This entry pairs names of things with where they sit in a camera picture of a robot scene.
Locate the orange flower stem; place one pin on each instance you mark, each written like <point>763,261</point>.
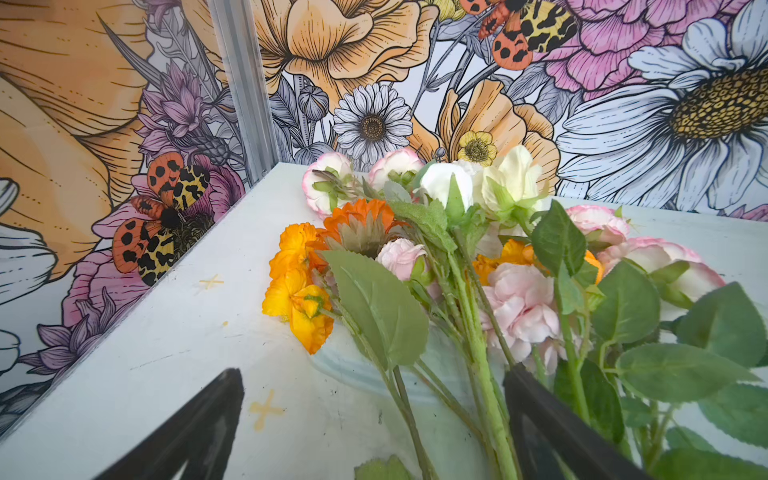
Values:
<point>367,227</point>

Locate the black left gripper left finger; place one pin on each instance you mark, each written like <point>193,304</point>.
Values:
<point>195,442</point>

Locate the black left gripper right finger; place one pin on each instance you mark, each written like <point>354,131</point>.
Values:
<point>546,434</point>

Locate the pink carnation flower stem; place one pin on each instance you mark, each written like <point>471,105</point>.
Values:
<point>520,296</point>

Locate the pink tipped rosebud stem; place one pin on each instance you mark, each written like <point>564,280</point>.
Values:
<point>330,182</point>

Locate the left aluminium corner post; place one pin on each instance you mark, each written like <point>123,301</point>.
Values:
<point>235,27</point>

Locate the pink white rose stem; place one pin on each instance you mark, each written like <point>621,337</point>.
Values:
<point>664,330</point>

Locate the white carnation flower stem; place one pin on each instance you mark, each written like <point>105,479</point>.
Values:
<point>464,308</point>

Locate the orange yellow ranunculus stem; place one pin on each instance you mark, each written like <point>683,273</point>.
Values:
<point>387,324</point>

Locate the cream rose flower stem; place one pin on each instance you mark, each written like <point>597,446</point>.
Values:
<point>513,181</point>

